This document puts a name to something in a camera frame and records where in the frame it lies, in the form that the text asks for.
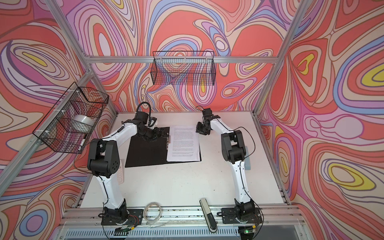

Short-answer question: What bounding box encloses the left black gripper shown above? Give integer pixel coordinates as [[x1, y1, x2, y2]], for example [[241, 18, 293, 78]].
[[139, 127, 169, 142]]

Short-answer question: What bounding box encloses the metal folder clip mechanism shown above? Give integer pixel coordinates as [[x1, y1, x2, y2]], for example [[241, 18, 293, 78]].
[[166, 133, 171, 151]]

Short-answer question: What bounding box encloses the white and black file folder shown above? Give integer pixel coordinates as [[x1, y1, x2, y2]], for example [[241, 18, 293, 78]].
[[124, 126, 202, 169]]

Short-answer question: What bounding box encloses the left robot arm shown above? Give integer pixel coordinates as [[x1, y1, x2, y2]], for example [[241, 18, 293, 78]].
[[87, 102, 163, 226]]

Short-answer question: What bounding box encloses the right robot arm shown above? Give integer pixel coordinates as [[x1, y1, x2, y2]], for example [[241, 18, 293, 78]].
[[196, 108, 256, 223]]

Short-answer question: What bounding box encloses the pink white calculator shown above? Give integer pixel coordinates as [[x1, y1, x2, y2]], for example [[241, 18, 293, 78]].
[[116, 161, 124, 185]]

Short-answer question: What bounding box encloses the grey blue hole punch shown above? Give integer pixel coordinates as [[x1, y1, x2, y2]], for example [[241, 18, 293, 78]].
[[244, 147, 251, 171]]

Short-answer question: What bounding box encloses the silver tape roll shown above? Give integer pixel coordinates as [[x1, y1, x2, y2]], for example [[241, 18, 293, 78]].
[[71, 115, 95, 128]]

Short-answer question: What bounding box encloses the marker pen in basket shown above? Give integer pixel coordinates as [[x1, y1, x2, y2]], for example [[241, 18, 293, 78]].
[[78, 135, 88, 152]]

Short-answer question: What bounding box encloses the white and black stapler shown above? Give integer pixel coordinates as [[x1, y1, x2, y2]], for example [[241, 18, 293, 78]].
[[200, 198, 218, 233]]

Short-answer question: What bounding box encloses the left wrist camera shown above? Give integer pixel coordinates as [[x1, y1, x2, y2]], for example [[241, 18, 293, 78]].
[[148, 117, 157, 128]]

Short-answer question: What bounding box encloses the rear black wire basket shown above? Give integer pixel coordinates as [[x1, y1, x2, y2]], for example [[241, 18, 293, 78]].
[[151, 50, 216, 86]]

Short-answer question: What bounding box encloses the black wire basket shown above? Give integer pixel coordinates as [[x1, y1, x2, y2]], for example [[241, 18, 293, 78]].
[[151, 50, 216, 86], [33, 83, 109, 154]]

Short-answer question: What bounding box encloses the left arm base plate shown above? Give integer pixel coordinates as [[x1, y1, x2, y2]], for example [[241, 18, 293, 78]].
[[98, 209, 144, 227]]

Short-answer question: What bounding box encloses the left black wire basket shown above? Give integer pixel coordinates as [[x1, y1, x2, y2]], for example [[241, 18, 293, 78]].
[[33, 83, 109, 154]]

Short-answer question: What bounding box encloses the white coiled cable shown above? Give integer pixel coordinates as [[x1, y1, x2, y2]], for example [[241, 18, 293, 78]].
[[142, 202, 163, 223]]

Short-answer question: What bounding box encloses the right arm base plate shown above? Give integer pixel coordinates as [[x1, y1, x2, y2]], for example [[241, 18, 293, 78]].
[[217, 208, 263, 226]]

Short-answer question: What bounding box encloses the aluminium frame rail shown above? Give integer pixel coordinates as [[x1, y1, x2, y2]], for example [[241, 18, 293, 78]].
[[53, 205, 313, 240]]

